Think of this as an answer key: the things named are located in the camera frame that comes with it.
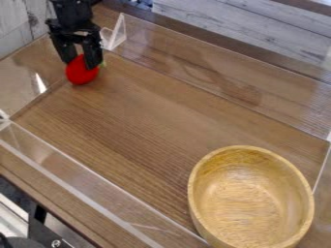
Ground black table clamp bracket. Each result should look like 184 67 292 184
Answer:
27 205 75 248

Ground clear acrylic corner bracket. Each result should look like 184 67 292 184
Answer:
100 15 127 51

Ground red felt strawberry toy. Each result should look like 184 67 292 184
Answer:
64 54 101 85

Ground oval wooden bowl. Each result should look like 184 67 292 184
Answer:
187 145 314 248

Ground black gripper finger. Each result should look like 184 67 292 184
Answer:
52 36 77 64
81 35 104 70

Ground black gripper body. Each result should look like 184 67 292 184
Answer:
45 0 101 44

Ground clear acrylic tray walls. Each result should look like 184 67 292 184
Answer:
0 16 331 248

